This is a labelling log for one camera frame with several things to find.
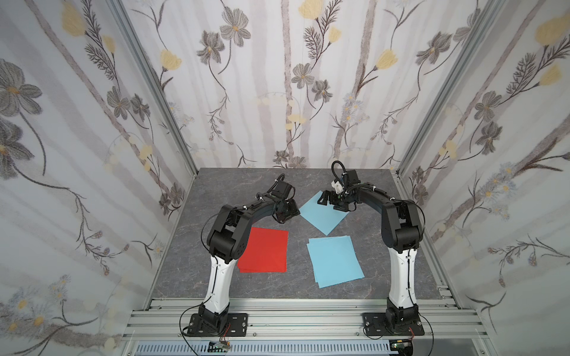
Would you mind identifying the red paper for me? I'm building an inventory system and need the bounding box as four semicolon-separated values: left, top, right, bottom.
237;227;289;273

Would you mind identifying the light blue paper top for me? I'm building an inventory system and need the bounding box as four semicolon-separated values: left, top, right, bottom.
307;236;365;287

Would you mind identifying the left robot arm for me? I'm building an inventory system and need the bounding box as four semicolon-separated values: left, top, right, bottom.
180;174;300;337

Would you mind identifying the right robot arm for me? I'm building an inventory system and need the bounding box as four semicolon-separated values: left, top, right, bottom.
318;160;425;336

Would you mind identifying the left circuit board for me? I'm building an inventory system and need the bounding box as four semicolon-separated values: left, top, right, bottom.
207;341;232;353

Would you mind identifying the circuit board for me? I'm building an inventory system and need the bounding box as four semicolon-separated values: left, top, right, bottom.
390;339;414;356
207;341;232;353

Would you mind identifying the right circuit board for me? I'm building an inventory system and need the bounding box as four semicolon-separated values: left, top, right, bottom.
390;339;414;356

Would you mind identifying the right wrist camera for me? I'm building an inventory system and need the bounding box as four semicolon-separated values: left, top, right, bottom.
331;179;344;194

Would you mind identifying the aluminium front rail frame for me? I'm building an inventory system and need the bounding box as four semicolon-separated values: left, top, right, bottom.
122;299;494;355

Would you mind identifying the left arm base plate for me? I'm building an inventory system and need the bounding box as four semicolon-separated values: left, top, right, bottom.
182;313;249;338

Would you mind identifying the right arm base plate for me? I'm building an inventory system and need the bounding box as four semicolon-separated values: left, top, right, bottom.
362;312;425;337

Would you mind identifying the right corner aluminium post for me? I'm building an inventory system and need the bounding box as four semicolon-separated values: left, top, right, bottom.
396;1;506;178

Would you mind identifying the corner aluminium post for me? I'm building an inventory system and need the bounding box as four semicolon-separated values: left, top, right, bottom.
396;1;506;178
106;0;198;178

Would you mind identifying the left corner aluminium post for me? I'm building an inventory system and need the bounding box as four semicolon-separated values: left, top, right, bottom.
106;0;198;178

